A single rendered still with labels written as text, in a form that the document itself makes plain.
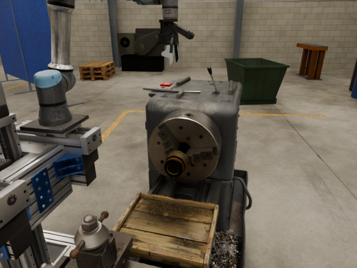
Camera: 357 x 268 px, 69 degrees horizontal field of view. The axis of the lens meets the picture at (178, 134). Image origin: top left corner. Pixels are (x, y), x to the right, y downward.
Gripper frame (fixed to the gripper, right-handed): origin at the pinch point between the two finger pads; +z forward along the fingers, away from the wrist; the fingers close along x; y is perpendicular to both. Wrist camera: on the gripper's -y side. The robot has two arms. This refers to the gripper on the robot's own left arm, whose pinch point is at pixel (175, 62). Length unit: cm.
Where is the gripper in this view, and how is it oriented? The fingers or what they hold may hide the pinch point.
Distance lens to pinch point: 135.4
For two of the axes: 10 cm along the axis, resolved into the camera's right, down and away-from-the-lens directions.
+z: 0.1, 9.2, 3.9
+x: -2.6, 3.7, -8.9
